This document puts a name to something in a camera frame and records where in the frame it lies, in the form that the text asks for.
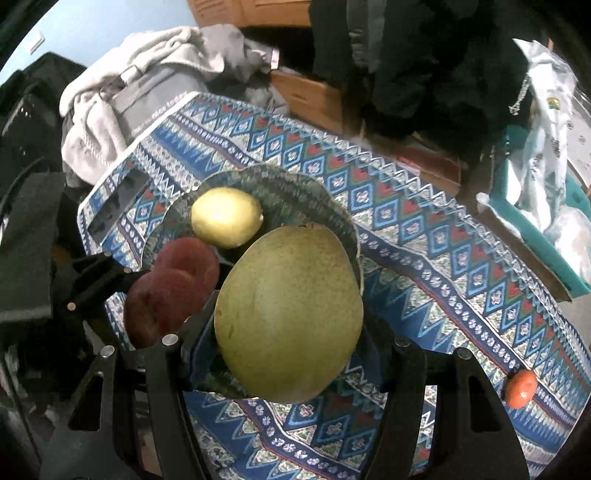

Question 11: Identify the green glass bowl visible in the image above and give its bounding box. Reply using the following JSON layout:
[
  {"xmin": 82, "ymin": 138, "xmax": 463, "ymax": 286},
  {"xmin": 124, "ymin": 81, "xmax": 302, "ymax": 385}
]
[{"xmin": 143, "ymin": 165, "xmax": 365, "ymax": 400}]

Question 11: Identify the white printed plastic bag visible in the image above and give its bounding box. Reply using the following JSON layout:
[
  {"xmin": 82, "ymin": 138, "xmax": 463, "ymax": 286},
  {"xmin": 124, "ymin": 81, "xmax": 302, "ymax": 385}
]
[{"xmin": 508, "ymin": 39, "xmax": 591, "ymax": 232}]

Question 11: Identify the grey hoodie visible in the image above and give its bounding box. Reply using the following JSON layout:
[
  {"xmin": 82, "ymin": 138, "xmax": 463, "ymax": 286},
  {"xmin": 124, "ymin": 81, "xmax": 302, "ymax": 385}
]
[{"xmin": 201, "ymin": 24, "xmax": 289, "ymax": 114}]

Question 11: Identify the blue patterned tablecloth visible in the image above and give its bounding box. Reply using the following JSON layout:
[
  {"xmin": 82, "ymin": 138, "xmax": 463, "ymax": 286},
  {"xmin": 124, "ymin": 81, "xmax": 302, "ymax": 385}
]
[{"xmin": 76, "ymin": 91, "xmax": 583, "ymax": 480}]

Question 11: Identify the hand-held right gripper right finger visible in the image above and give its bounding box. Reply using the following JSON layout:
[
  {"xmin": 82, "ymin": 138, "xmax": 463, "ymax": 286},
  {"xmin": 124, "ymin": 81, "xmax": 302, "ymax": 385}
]
[{"xmin": 351, "ymin": 318, "xmax": 532, "ymax": 480}]

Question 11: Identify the black coat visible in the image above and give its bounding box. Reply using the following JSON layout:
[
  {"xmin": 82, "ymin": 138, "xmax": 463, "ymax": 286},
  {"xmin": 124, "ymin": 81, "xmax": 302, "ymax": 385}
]
[
  {"xmin": 308, "ymin": 0, "xmax": 370, "ymax": 84},
  {"xmin": 365, "ymin": 0, "xmax": 550, "ymax": 162}
]

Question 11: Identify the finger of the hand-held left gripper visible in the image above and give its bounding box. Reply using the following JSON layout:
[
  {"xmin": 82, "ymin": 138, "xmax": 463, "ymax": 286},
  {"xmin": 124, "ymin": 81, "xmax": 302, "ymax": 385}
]
[{"xmin": 53, "ymin": 251, "xmax": 153, "ymax": 319}]

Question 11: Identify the cardboard box with red packets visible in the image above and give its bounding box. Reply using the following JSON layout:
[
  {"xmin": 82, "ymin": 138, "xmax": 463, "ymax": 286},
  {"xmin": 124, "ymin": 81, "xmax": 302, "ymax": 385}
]
[{"xmin": 360, "ymin": 129, "xmax": 462, "ymax": 195}]

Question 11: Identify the pile of grey clothes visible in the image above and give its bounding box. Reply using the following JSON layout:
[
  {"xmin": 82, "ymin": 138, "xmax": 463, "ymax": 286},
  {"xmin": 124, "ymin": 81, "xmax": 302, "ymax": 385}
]
[{"xmin": 60, "ymin": 27, "xmax": 222, "ymax": 185}]

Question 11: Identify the grey fabric bag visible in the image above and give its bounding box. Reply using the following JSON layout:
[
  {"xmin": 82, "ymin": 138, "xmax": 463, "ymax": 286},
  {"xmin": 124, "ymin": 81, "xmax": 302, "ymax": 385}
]
[{"xmin": 111, "ymin": 65, "xmax": 208, "ymax": 134}]

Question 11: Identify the teal plastic crate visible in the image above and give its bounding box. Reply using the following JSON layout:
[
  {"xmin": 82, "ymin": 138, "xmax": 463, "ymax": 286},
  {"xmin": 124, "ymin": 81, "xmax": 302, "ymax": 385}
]
[{"xmin": 489, "ymin": 124, "xmax": 591, "ymax": 296}]

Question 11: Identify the grey coat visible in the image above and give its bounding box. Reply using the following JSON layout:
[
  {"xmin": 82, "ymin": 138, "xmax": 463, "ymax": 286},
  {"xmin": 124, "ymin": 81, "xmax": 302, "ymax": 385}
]
[{"xmin": 348, "ymin": 0, "xmax": 386, "ymax": 75}]

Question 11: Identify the wooden drawer box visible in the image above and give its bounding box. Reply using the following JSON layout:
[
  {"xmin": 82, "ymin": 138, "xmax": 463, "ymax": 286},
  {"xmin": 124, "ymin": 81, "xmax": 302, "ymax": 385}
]
[{"xmin": 270, "ymin": 69, "xmax": 356, "ymax": 134}]

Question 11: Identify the green pear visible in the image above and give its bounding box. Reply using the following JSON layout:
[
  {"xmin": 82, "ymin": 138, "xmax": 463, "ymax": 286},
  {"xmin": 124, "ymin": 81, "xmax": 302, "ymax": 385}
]
[{"xmin": 213, "ymin": 225, "xmax": 365, "ymax": 403}]

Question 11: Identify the wooden louvered cabinet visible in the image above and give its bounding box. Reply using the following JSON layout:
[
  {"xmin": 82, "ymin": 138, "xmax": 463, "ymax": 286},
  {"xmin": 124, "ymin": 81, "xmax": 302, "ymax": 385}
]
[{"xmin": 187, "ymin": 0, "xmax": 315, "ymax": 28}]

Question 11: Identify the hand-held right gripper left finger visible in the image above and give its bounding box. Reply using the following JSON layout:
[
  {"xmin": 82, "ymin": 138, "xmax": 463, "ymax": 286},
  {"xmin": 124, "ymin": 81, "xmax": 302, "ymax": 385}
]
[{"xmin": 41, "ymin": 291, "xmax": 222, "ymax": 480}]

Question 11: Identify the small reddish tangerine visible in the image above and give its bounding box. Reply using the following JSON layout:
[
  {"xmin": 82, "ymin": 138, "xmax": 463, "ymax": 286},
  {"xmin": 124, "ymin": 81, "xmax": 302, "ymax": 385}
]
[{"xmin": 503, "ymin": 369, "xmax": 539, "ymax": 409}]

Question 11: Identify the black luggage case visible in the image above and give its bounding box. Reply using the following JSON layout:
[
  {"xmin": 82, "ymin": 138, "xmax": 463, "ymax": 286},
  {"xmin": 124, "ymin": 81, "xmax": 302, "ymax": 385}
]
[{"xmin": 0, "ymin": 53, "xmax": 88, "ymax": 185}]

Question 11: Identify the yellow lemon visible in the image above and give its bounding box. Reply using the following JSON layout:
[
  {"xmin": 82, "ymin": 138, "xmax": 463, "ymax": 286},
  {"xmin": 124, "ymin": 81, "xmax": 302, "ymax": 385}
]
[{"xmin": 190, "ymin": 187, "xmax": 265, "ymax": 250}]

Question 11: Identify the clear plastic bag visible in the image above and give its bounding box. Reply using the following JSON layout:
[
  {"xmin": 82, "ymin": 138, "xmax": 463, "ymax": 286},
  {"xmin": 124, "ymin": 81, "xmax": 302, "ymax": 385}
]
[{"xmin": 542, "ymin": 205, "xmax": 591, "ymax": 278}]

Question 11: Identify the dark grey padded block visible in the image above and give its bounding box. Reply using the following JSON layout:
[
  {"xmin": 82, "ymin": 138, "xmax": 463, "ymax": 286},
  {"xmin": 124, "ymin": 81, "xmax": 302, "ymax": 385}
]
[{"xmin": 0, "ymin": 172, "xmax": 65, "ymax": 321}]

